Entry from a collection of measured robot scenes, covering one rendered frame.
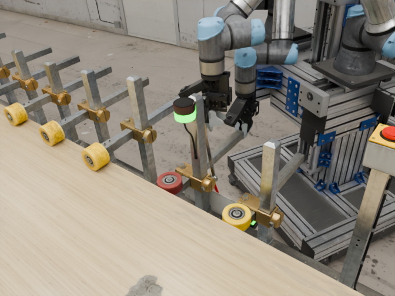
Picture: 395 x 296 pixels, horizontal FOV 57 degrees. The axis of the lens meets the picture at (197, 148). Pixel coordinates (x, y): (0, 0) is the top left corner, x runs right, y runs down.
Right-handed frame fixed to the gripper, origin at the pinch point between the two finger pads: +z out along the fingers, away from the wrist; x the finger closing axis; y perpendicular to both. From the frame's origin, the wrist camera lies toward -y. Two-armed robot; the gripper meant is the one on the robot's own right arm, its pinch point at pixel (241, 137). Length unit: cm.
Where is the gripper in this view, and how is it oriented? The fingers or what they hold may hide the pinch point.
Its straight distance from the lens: 145.4
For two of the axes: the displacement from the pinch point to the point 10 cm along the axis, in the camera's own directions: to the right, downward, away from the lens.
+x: -7.9, -3.3, 5.2
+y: 6.1, -5.1, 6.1
